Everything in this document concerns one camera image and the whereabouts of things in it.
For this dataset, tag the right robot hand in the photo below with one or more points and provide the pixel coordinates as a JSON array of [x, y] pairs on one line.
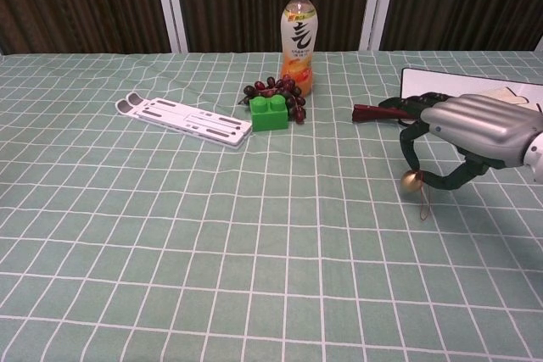
[[475, 124]]

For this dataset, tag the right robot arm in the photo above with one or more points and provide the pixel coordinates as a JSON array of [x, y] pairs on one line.
[[536, 154]]

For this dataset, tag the white board with black rim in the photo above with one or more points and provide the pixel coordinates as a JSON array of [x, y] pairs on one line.
[[458, 82]]

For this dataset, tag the folding paper fan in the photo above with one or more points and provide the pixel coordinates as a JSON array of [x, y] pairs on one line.
[[377, 113]]

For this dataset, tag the orange drink bottle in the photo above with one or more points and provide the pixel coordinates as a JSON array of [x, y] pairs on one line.
[[298, 44]]

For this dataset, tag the dark red grape bunch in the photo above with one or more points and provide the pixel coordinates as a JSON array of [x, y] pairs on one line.
[[280, 90]]

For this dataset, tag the green toy building block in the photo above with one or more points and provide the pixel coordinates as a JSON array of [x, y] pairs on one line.
[[268, 113]]

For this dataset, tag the green checkered tablecloth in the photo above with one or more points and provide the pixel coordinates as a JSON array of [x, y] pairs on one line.
[[212, 230]]

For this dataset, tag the white folding laptop stand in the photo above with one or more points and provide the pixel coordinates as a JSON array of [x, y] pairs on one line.
[[186, 120]]

